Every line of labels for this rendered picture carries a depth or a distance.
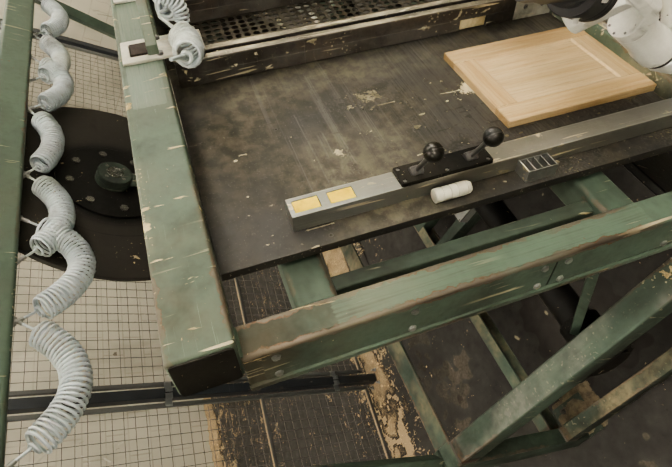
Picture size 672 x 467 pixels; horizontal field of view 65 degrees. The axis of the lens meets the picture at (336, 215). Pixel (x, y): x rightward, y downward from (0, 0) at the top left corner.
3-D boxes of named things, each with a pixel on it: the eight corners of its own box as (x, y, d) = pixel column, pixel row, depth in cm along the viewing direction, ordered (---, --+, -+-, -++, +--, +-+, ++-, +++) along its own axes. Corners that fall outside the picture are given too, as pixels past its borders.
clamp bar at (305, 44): (553, 15, 152) (580, -73, 135) (136, 102, 127) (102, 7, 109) (533, 0, 159) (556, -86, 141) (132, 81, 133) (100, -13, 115)
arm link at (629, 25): (577, 15, 85) (615, 49, 93) (636, -15, 78) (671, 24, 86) (573, -18, 87) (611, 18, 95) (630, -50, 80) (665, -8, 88)
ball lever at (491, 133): (479, 164, 106) (511, 139, 93) (463, 169, 105) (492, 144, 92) (473, 147, 107) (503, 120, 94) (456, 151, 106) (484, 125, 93)
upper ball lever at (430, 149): (426, 179, 103) (450, 155, 90) (408, 184, 102) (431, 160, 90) (419, 161, 104) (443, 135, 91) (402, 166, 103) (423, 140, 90)
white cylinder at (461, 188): (436, 206, 102) (472, 196, 104) (438, 196, 100) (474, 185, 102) (429, 196, 104) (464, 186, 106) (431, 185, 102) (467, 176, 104)
